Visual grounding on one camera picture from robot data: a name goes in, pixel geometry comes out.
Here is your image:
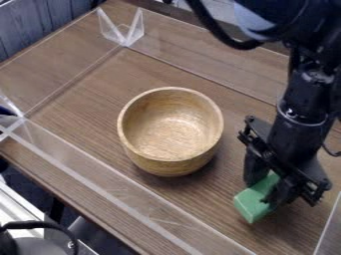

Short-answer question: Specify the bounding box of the black cable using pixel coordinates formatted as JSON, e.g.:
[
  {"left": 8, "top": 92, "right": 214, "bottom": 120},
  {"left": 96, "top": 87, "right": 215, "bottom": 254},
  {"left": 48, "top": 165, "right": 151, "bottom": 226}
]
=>
[{"left": 0, "top": 219, "right": 80, "bottom": 255}]

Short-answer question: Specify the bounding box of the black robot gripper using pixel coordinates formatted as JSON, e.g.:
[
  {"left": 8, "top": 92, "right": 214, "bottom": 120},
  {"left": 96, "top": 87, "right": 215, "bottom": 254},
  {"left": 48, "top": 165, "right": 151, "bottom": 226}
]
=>
[{"left": 237, "top": 102, "right": 333, "bottom": 210}]

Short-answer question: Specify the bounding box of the clear acrylic front wall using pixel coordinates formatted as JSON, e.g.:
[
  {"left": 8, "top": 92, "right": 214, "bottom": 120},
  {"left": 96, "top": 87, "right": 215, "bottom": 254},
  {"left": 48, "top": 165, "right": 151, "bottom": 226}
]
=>
[{"left": 0, "top": 87, "right": 255, "bottom": 255}]

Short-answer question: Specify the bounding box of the clear acrylic corner bracket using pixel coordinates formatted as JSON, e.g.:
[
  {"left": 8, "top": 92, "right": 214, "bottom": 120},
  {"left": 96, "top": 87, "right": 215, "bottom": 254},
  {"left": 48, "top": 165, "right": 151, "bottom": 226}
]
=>
[{"left": 96, "top": 8, "right": 146, "bottom": 47}]

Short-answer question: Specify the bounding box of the grey metal bracket with screw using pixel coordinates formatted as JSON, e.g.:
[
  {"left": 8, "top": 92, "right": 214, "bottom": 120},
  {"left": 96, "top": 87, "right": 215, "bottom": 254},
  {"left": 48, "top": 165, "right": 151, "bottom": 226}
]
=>
[{"left": 44, "top": 222, "right": 99, "bottom": 255}]

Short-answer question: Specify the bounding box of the green rectangular block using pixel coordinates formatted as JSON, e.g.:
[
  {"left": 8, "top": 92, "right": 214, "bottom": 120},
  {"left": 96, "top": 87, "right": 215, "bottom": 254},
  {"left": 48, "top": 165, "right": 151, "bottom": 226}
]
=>
[{"left": 233, "top": 172, "right": 280, "bottom": 224}]

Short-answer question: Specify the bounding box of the brown wooden bowl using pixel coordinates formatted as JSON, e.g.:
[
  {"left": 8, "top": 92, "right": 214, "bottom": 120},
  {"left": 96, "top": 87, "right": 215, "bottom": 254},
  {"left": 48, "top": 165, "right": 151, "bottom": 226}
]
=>
[{"left": 118, "top": 87, "right": 223, "bottom": 177}]

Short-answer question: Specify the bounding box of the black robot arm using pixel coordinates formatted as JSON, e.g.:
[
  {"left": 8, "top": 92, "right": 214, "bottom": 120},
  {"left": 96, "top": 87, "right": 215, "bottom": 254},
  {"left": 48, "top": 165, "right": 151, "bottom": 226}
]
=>
[{"left": 185, "top": 0, "right": 341, "bottom": 208}]

